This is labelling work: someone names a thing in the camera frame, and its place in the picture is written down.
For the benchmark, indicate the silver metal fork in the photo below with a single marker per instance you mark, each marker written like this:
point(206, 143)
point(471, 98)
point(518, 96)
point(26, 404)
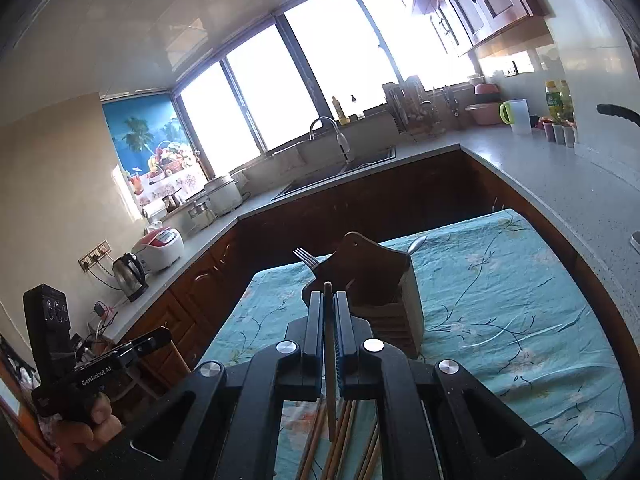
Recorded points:
point(305, 258)

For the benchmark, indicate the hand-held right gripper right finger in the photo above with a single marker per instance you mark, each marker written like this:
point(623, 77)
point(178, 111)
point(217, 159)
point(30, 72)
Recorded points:
point(340, 340)

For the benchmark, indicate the oil bottle with green label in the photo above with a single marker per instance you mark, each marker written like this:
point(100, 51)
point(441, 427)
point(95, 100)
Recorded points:
point(552, 102)

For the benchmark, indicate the red and white rice cooker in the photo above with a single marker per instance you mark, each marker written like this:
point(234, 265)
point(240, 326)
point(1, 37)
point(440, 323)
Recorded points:
point(160, 250)

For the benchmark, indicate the purple spice jar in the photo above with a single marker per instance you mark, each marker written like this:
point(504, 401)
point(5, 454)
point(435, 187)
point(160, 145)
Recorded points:
point(548, 133)

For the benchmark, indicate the large kitchen window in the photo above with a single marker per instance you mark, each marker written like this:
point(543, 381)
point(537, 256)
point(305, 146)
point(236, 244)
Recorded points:
point(300, 60)

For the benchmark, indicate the white spice jar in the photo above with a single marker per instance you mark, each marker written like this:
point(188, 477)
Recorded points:
point(558, 135)
point(569, 136)

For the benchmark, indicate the clear yellowish bottle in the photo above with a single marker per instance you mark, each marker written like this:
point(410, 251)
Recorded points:
point(567, 102)

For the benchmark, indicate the pink bowl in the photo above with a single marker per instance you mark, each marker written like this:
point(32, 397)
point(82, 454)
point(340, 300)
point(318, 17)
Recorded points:
point(486, 92)

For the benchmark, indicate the wooden chopstick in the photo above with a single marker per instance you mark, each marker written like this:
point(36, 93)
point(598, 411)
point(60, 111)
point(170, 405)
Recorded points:
point(345, 437)
point(329, 360)
point(312, 442)
point(369, 455)

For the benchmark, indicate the white rice pot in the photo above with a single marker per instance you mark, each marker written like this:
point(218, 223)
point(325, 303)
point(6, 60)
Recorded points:
point(222, 195)

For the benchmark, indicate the person's left hand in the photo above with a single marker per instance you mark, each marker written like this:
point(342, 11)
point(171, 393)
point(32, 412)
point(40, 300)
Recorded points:
point(100, 420)

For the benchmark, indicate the steel kitchen sink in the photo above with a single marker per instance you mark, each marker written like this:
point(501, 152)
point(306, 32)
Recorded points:
point(340, 170)

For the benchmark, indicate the brass wall outlet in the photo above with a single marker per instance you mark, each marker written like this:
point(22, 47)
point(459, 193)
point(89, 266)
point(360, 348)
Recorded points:
point(94, 256)

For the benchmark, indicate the brown lower kitchen cabinets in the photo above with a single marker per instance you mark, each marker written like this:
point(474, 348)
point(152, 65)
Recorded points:
point(350, 210)

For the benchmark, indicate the teal floral tablecloth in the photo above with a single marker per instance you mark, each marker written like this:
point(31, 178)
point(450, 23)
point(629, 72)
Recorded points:
point(500, 310)

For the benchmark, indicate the steel electric kettle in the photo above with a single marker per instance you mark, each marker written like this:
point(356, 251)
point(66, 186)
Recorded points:
point(130, 277)

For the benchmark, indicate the blue fruit picture window blind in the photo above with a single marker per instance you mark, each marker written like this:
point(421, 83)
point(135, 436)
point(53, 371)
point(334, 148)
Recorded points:
point(145, 135)

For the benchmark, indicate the small white kitchen appliance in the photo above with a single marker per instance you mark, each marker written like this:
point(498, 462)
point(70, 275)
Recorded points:
point(201, 215)

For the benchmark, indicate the reddish wooden upper cabinets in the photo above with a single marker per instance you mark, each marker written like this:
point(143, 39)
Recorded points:
point(480, 0)

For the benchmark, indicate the silver metal spoon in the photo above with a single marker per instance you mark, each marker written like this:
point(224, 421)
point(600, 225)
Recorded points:
point(415, 246)

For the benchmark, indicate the yellow detergent bottle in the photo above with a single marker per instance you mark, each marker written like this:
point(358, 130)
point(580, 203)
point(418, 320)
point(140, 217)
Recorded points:
point(340, 112)

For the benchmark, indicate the chrome kitchen faucet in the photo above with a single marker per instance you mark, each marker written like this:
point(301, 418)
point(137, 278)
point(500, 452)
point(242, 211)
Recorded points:
point(344, 147)

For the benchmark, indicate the grey kitchen countertop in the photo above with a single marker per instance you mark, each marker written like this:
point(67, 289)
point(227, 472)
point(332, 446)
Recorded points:
point(550, 175)

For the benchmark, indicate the metal dish rack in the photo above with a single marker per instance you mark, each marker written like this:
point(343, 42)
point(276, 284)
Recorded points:
point(410, 105)

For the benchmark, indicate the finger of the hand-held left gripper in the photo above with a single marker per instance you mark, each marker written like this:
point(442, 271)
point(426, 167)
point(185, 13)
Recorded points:
point(147, 342)

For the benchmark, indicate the brown wooden utensil holder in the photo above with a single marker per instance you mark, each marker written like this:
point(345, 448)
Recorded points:
point(395, 285)

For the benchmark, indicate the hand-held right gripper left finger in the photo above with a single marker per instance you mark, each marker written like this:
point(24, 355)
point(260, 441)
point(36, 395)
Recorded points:
point(318, 330)

